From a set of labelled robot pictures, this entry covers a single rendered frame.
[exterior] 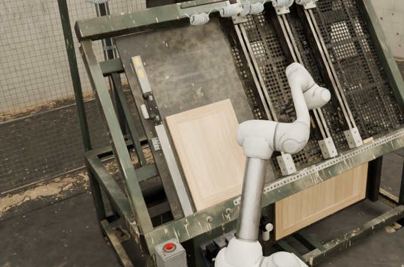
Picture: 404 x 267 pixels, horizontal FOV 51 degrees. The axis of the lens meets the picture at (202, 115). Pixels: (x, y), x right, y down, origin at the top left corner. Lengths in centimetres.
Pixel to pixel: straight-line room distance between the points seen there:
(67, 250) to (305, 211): 196
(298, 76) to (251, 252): 97
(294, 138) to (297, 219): 146
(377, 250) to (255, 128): 195
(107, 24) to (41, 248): 218
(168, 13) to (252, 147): 104
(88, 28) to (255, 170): 119
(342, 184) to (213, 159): 126
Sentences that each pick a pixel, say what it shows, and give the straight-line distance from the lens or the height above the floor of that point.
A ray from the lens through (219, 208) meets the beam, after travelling 248.
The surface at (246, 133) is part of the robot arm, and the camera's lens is 195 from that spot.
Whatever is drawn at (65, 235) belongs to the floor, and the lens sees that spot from 402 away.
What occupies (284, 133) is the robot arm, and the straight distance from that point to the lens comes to 192.
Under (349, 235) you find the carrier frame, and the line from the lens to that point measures 345.
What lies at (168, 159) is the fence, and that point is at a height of 118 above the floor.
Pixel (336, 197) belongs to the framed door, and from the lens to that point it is 347.
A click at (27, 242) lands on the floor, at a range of 411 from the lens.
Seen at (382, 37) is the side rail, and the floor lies 148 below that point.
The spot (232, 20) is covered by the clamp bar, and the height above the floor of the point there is 180.
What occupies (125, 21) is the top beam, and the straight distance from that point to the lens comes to 250.
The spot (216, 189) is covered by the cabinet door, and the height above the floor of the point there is 95.
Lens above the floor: 235
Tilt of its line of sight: 24 degrees down
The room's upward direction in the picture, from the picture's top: 5 degrees counter-clockwise
